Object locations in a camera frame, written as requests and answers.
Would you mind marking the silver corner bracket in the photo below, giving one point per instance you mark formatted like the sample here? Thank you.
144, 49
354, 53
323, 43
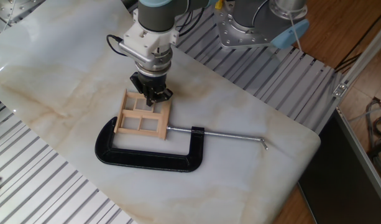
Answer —
340, 90

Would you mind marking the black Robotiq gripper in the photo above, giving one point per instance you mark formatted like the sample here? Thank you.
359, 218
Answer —
153, 83

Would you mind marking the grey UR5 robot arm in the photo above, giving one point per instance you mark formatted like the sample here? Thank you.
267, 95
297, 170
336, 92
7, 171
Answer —
156, 15

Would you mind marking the black panel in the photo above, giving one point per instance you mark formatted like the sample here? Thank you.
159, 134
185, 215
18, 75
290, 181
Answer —
333, 186

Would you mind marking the aluminium frame profile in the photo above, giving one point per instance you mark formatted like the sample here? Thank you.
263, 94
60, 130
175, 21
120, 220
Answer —
364, 53
361, 152

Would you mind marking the silver plate with holes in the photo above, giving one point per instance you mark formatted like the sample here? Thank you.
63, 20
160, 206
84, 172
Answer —
10, 7

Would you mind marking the yellow connector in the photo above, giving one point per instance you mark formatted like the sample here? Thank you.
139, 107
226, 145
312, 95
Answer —
219, 4

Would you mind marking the white marble slab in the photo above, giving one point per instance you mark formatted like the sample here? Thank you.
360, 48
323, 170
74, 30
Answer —
224, 186

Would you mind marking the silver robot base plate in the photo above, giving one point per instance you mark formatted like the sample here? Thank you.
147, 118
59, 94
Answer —
236, 37

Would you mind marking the white wrist adapter box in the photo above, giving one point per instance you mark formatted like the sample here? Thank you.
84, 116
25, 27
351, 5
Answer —
149, 40

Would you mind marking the miniature wooden window frame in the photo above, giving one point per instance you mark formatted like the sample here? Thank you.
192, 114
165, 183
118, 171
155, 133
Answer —
142, 114

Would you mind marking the black C-clamp with steel screw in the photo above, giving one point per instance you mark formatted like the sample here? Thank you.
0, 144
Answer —
146, 160

